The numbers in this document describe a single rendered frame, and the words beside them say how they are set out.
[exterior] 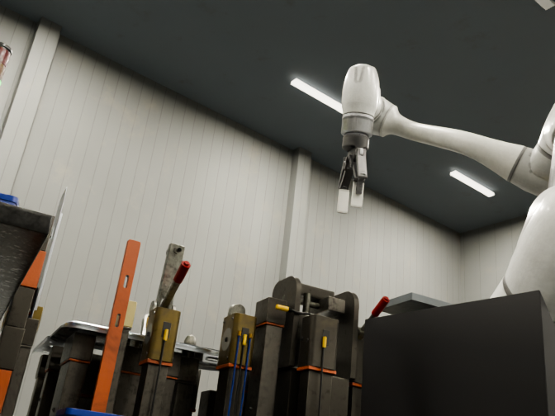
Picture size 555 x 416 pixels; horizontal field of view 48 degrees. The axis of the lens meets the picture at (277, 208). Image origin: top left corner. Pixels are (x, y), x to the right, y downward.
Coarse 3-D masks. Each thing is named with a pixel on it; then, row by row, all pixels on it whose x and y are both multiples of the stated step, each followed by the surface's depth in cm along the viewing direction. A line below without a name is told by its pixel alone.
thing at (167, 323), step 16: (160, 320) 138; (176, 320) 140; (160, 336) 137; (176, 336) 139; (144, 352) 138; (160, 352) 136; (144, 368) 136; (160, 368) 135; (144, 384) 133; (160, 384) 134; (144, 400) 132; (160, 400) 133
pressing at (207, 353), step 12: (72, 324) 139; (84, 324) 139; (60, 336) 155; (132, 336) 143; (144, 336) 145; (96, 348) 160; (180, 348) 148; (192, 348) 149; (204, 348) 150; (204, 360) 164
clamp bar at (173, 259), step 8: (168, 248) 148; (176, 248) 147; (184, 248) 149; (168, 256) 147; (176, 256) 148; (168, 264) 147; (176, 264) 147; (168, 272) 146; (160, 280) 147; (168, 280) 146; (160, 288) 145; (168, 288) 146; (160, 296) 144
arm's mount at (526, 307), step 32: (384, 320) 112; (416, 320) 106; (448, 320) 101; (480, 320) 97; (512, 320) 92; (544, 320) 89; (384, 352) 109; (416, 352) 104; (448, 352) 99; (480, 352) 95; (512, 352) 91; (544, 352) 87; (384, 384) 107; (416, 384) 102; (448, 384) 97; (480, 384) 93; (512, 384) 89; (544, 384) 85
